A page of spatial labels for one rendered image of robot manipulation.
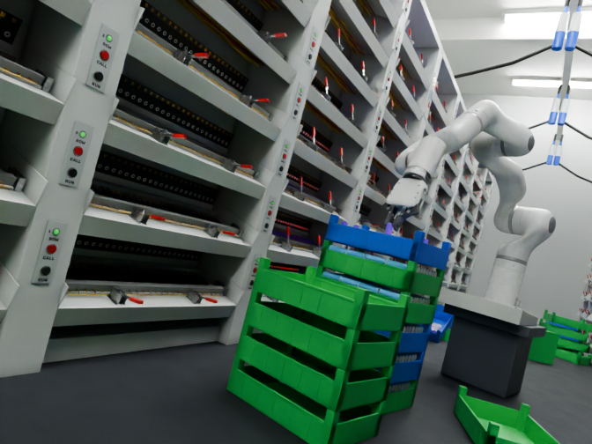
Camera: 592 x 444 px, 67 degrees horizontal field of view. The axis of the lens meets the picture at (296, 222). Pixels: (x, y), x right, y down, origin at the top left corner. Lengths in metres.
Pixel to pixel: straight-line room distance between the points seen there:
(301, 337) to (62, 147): 0.60
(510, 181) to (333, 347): 1.18
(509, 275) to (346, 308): 1.17
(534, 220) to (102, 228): 1.58
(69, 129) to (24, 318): 0.36
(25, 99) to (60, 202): 0.19
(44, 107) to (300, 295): 0.61
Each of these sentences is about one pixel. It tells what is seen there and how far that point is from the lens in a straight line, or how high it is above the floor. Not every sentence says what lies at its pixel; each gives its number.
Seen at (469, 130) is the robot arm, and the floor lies 0.86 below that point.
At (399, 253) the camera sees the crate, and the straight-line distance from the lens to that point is 1.20.
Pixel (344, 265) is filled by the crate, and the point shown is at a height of 0.34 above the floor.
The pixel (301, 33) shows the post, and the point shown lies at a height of 1.04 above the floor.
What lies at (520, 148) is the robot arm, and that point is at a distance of 1.77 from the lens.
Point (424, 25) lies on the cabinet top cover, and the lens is 2.79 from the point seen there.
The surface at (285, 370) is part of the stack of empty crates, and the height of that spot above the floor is 0.11.
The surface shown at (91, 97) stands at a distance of 0.97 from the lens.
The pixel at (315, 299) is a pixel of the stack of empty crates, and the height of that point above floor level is 0.27.
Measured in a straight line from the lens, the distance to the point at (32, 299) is 0.99.
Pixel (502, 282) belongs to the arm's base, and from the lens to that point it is 1.97.
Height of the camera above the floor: 0.38
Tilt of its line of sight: 2 degrees up
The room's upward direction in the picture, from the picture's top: 14 degrees clockwise
